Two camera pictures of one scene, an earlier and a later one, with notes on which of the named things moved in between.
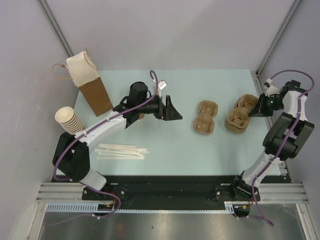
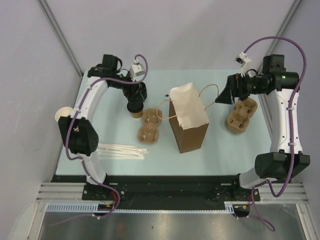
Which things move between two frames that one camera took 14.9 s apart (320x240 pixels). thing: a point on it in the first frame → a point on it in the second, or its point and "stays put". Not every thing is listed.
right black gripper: x=260 y=109 → x=235 y=82
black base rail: x=171 y=190 stays put
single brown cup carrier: x=204 y=122 → x=149 y=133
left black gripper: x=166 y=112 → x=136 y=96
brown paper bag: x=81 y=69 → x=187 y=117
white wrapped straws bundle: x=120 y=151 stays put
